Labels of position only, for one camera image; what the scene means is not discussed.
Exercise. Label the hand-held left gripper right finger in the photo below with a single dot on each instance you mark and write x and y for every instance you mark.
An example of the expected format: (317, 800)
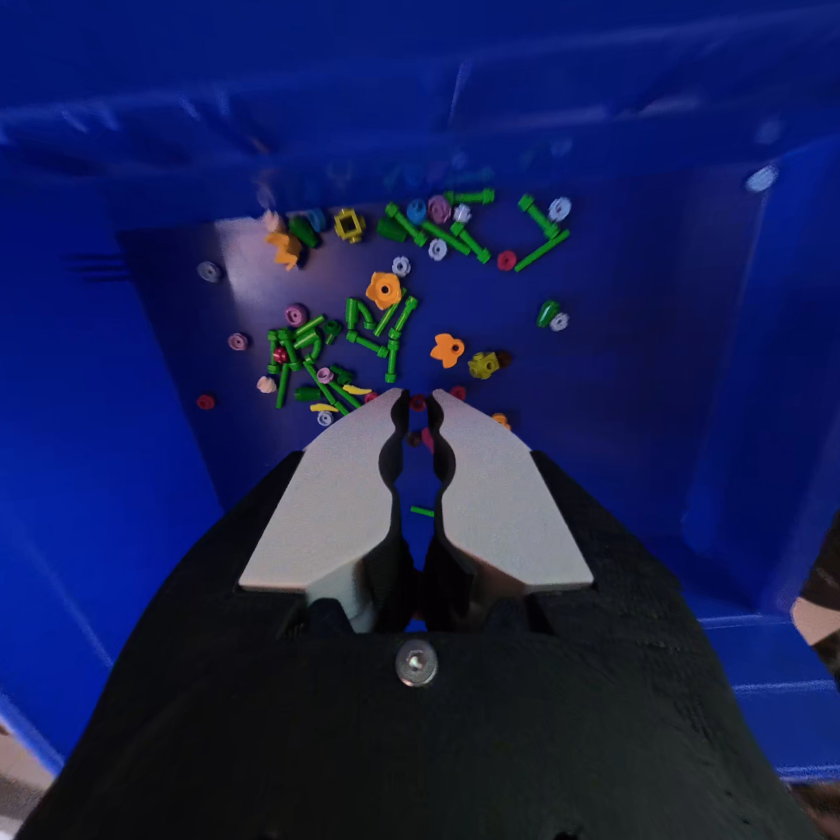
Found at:
(512, 519)

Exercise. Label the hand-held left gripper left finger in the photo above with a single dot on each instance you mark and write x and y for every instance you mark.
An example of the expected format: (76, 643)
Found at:
(322, 519)

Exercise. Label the blue plastic bin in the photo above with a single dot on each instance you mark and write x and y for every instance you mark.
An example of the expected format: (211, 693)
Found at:
(131, 460)

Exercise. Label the pile of small toy bricks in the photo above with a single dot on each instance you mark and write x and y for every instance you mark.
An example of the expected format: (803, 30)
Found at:
(381, 292)

